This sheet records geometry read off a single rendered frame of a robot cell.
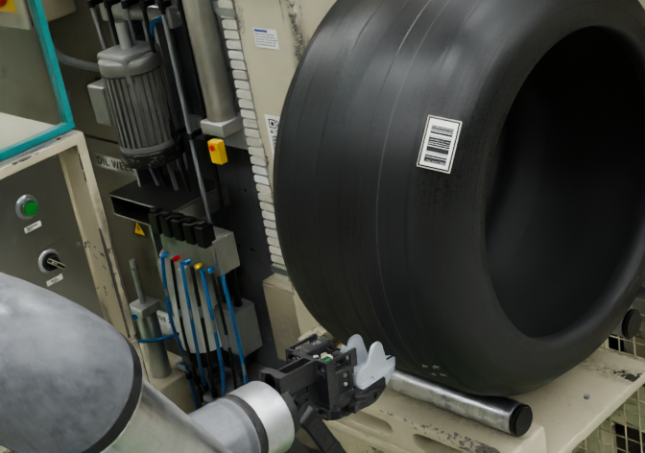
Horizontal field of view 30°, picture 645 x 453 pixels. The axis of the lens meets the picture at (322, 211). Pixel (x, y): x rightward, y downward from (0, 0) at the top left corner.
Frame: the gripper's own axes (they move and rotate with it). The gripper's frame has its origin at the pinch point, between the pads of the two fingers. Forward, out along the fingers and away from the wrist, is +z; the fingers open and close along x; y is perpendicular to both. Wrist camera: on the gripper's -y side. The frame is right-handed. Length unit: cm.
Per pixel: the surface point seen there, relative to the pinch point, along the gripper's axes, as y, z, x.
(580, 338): -2.1, 24.7, -12.8
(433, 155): 30.1, -0.8, -10.4
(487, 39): 41.4, 9.7, -10.5
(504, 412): -9.9, 13.5, -8.2
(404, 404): -15.1, 14.2, 10.3
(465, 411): -11.5, 13.0, -2.1
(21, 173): 19, -11, 64
